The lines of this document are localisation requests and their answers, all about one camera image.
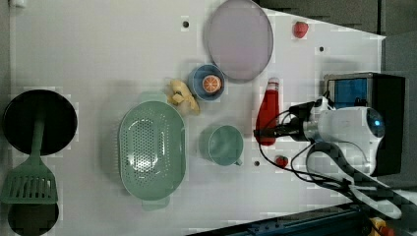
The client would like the green mug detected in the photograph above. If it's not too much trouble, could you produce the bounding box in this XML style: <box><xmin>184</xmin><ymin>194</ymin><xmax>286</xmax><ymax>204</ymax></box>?
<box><xmin>199</xmin><ymin>125</ymin><xmax>244</xmax><ymax>166</ymax></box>

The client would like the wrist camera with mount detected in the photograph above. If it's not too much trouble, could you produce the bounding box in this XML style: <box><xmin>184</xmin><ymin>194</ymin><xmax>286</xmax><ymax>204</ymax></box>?
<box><xmin>288</xmin><ymin>96</ymin><xmax>334</xmax><ymax>120</ymax></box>

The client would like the green slotted spatula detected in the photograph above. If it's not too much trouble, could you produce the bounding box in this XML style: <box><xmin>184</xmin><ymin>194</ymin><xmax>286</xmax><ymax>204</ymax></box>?
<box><xmin>1</xmin><ymin>114</ymin><xmax>58</xmax><ymax>205</ymax></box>

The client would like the red strawberry toy near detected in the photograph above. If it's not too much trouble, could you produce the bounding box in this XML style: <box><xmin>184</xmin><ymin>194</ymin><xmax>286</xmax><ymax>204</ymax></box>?
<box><xmin>275</xmin><ymin>155</ymin><xmax>289</xmax><ymax>168</ymax></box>

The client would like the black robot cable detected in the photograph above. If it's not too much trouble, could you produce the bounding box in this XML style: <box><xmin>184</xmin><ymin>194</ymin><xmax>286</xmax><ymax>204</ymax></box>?
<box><xmin>257</xmin><ymin>111</ymin><xmax>362</xmax><ymax>198</ymax></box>

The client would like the black toaster oven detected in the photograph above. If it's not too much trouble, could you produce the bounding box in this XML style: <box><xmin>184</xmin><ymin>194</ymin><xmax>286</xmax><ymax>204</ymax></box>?
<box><xmin>324</xmin><ymin>72</ymin><xmax>405</xmax><ymax>177</ymax></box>

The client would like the red plush ketchup bottle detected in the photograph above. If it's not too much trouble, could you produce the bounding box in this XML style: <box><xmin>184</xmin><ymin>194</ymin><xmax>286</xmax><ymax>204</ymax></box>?
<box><xmin>256</xmin><ymin>78</ymin><xmax>279</xmax><ymax>130</ymax></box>

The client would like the red strawberry toy far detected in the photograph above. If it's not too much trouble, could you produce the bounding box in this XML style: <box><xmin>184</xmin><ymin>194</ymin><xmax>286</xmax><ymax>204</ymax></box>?
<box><xmin>293</xmin><ymin>22</ymin><xmax>309</xmax><ymax>38</ymax></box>

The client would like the black round pot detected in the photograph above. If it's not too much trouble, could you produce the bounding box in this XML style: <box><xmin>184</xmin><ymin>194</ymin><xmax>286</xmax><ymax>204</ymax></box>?
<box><xmin>8</xmin><ymin>204</ymin><xmax>59</xmax><ymax>236</ymax></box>

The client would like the red strawberry toy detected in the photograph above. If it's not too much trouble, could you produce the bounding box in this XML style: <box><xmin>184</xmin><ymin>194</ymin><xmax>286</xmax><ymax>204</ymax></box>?
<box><xmin>275</xmin><ymin>155</ymin><xmax>289</xmax><ymax>168</ymax></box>
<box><xmin>293</xmin><ymin>22</ymin><xmax>309</xmax><ymax>38</ymax></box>

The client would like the blue small bowl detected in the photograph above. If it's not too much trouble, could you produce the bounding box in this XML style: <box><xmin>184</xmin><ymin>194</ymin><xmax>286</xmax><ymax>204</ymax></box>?
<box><xmin>188</xmin><ymin>64</ymin><xmax>225</xmax><ymax>101</ymax></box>

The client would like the black round pan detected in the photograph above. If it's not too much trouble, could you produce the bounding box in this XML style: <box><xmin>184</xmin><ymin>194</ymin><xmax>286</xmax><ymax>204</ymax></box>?
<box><xmin>1</xmin><ymin>89</ymin><xmax>79</xmax><ymax>156</ymax></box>

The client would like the yellow red emergency button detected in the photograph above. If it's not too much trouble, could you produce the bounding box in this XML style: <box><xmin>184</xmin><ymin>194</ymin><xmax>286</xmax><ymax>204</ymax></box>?
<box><xmin>369</xmin><ymin>217</ymin><xmax>394</xmax><ymax>236</ymax></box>

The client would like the orange slice toy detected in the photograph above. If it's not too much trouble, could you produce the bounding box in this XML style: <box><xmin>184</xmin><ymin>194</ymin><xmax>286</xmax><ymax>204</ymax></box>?
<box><xmin>203</xmin><ymin>75</ymin><xmax>222</xmax><ymax>93</ymax></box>

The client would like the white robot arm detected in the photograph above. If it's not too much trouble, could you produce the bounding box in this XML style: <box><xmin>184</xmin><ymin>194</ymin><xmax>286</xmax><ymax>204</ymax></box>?
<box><xmin>253</xmin><ymin>106</ymin><xmax>403</xmax><ymax>219</ymax></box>

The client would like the yellow banana toy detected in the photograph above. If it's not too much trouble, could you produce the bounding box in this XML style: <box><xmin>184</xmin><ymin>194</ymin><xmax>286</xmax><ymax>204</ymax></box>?
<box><xmin>167</xmin><ymin>80</ymin><xmax>200</xmax><ymax>115</ymax></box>

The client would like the green perforated strainer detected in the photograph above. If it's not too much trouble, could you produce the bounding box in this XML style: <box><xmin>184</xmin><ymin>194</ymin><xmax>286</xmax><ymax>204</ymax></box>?
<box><xmin>118</xmin><ymin>91</ymin><xmax>186</xmax><ymax>210</ymax></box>

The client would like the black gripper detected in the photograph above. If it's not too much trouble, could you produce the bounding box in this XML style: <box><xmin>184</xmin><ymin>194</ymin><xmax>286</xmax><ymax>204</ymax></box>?
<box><xmin>253</xmin><ymin>117</ymin><xmax>308</xmax><ymax>142</ymax></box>

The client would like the lilac round plate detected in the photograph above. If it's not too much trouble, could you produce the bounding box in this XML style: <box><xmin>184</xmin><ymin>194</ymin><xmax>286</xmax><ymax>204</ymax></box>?
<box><xmin>207</xmin><ymin>0</ymin><xmax>273</xmax><ymax>81</ymax></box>

